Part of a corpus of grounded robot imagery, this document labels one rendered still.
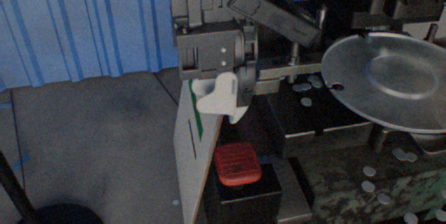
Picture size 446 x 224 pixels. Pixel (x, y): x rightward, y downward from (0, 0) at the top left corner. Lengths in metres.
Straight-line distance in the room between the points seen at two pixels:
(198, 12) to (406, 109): 0.40
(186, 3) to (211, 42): 0.05
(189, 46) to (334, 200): 0.42
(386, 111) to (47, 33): 1.65
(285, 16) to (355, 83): 0.31
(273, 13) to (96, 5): 1.51
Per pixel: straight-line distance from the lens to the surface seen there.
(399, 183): 0.74
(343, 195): 0.69
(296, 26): 0.39
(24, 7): 1.92
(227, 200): 0.55
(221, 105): 0.43
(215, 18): 0.37
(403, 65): 0.73
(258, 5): 0.37
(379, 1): 0.65
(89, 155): 1.65
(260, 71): 0.71
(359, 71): 0.70
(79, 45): 1.97
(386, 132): 0.71
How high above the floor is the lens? 1.16
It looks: 39 degrees down
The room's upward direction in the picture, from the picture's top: straight up
